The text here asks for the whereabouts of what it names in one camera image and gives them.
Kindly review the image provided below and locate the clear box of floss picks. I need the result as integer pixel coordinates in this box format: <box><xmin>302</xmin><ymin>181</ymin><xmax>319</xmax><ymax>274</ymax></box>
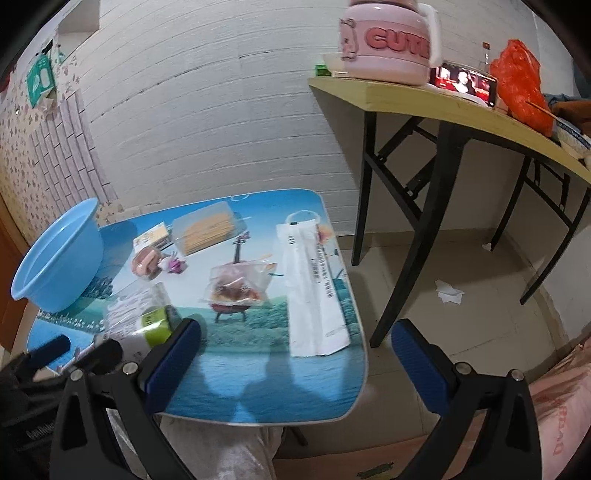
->
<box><xmin>103</xmin><ymin>282</ymin><xmax>169</xmax><ymax>340</ymax></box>

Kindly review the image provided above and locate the hello kitty figurine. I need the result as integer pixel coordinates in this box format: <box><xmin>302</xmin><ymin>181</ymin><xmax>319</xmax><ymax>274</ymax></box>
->
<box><xmin>158</xmin><ymin>252</ymin><xmax>186</xmax><ymax>274</ymax></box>

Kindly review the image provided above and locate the pink earbud case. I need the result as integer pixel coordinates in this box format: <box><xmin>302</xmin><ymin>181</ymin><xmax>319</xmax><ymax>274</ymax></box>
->
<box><xmin>131</xmin><ymin>246</ymin><xmax>164</xmax><ymax>280</ymax></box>

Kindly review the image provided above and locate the white long pouch packet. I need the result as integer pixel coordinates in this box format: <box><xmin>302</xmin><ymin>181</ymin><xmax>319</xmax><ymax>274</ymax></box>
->
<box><xmin>276</xmin><ymin>220</ymin><xmax>351</xmax><ymax>358</ymax></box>

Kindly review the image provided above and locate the clear bag of snacks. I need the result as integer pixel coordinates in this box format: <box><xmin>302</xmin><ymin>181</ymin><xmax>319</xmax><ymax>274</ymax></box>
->
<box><xmin>204</xmin><ymin>261</ymin><xmax>276</xmax><ymax>307</ymax></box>

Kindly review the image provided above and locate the clear box of toothpicks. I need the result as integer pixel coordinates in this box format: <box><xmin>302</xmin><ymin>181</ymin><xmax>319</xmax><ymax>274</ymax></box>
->
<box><xmin>171</xmin><ymin>201</ymin><xmax>238</xmax><ymax>256</ymax></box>

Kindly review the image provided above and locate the crumpled white paper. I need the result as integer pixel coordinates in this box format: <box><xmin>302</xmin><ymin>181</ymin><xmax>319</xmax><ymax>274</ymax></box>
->
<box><xmin>435</xmin><ymin>280</ymin><xmax>465</xmax><ymax>305</ymax></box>

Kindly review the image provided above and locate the white yellow carton box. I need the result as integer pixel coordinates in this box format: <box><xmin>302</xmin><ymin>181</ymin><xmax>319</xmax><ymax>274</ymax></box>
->
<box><xmin>133</xmin><ymin>222</ymin><xmax>172</xmax><ymax>253</ymax></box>

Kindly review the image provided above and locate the small printed folding table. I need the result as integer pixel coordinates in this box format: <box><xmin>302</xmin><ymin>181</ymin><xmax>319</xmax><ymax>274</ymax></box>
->
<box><xmin>25</xmin><ymin>188</ymin><xmax>370</xmax><ymax>426</ymax></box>

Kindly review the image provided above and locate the blue plastic basin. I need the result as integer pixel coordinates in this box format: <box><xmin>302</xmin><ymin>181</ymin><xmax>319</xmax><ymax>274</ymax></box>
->
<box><xmin>11</xmin><ymin>198</ymin><xmax>103</xmax><ymax>313</ymax></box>

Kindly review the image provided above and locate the yellow top folding table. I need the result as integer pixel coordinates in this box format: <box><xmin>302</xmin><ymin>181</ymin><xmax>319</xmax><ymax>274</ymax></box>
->
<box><xmin>308</xmin><ymin>77</ymin><xmax>590</xmax><ymax>348</ymax></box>

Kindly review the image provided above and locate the smartphone with lit screen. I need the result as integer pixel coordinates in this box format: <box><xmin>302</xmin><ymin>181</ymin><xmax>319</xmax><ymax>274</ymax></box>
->
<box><xmin>429</xmin><ymin>61</ymin><xmax>498</xmax><ymax>108</ymax></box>

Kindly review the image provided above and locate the orange plastic bag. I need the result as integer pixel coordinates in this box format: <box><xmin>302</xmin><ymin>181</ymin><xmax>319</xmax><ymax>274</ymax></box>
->
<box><xmin>490</xmin><ymin>39</ymin><xmax>554</xmax><ymax>137</ymax></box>

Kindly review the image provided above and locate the small green box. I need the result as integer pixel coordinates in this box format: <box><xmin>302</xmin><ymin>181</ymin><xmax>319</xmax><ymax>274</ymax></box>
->
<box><xmin>315</xmin><ymin>64</ymin><xmax>332</xmax><ymax>77</ymax></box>

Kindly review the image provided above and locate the pink cute lunch pot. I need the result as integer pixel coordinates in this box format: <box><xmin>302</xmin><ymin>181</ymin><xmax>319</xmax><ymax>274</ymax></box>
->
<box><xmin>339</xmin><ymin>1</ymin><xmax>443</xmax><ymax>86</ymax></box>

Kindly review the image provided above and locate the green tissue pack on wall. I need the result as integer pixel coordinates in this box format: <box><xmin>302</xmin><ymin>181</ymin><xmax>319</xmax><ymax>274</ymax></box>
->
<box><xmin>26</xmin><ymin>53</ymin><xmax>55</xmax><ymax>108</ymax></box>

